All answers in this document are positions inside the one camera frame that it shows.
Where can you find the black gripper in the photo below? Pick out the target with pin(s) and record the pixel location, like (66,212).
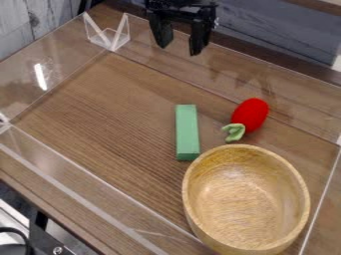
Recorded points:
(196,12)

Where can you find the red plush strawberry toy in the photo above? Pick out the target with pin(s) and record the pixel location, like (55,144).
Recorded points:
(247,119)

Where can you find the green rectangular block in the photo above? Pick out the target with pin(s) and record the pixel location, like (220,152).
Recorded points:
(186,133)

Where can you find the wooden oval bowl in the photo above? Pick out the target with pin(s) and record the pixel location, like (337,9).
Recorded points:
(247,201)

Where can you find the clear acrylic corner bracket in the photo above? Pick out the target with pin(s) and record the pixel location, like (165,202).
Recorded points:
(109,38)

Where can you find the clear acrylic tray wall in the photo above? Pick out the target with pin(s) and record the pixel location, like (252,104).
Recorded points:
(107,219)

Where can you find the black metal frame base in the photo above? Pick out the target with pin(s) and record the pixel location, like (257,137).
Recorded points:
(38,242)

